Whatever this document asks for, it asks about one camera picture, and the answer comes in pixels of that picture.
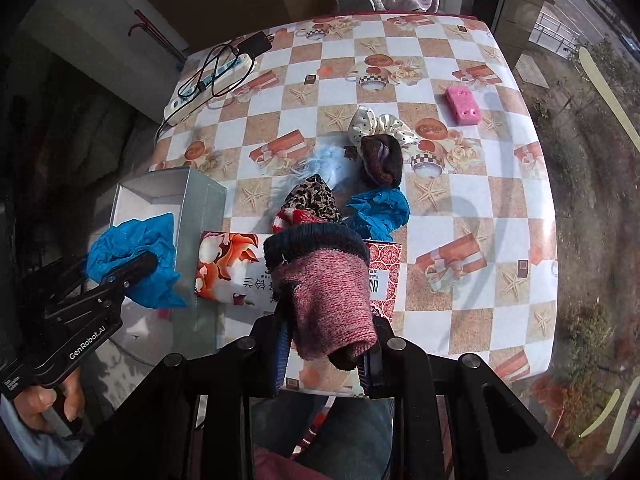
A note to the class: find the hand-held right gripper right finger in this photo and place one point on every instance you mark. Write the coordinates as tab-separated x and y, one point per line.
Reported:
372	372

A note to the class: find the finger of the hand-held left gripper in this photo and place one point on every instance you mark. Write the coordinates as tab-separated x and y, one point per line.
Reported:
131	269

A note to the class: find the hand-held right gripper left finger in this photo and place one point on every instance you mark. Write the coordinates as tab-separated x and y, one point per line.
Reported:
281	355

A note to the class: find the blue plastic glove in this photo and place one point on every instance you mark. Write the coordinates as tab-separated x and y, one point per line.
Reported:
137	255
380	210

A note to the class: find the pink knit sock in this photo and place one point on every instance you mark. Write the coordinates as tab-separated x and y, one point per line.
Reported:
325	295

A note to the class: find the grey cardboard box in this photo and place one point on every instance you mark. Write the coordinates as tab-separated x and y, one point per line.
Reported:
170	200

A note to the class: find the person's left forearm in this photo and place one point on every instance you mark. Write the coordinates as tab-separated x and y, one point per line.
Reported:
30	442

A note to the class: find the person's left hand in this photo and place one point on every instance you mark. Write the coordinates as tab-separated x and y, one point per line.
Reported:
37	400

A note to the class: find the person's legs in jeans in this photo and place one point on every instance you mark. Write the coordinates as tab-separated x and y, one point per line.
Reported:
325	435

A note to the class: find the floral tissue packet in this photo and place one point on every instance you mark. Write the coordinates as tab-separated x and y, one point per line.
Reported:
225	270

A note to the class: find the red patterned box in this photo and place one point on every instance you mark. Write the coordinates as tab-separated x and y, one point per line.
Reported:
384	275

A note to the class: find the red and white scrunchie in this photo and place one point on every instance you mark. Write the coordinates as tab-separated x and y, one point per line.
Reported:
295	218

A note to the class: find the leopard print scrunchie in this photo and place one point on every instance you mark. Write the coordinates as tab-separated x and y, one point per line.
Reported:
312	200

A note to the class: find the checkered printed tablecloth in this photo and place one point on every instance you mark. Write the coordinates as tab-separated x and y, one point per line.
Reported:
450	200

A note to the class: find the pale blue fluffy scrunchie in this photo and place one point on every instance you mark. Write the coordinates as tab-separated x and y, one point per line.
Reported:
320	165

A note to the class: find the white power strip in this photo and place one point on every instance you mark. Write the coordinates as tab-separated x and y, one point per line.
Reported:
210	85

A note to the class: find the dark maroon scrunchie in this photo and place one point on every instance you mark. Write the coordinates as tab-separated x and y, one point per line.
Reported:
382	157

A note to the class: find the cream polka dot scrunchie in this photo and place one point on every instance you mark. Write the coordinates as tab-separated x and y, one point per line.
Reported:
385	127

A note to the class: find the white cabinet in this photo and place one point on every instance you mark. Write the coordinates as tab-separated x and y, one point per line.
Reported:
100	25

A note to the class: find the pink sponge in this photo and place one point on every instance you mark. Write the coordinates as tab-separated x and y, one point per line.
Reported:
463	103

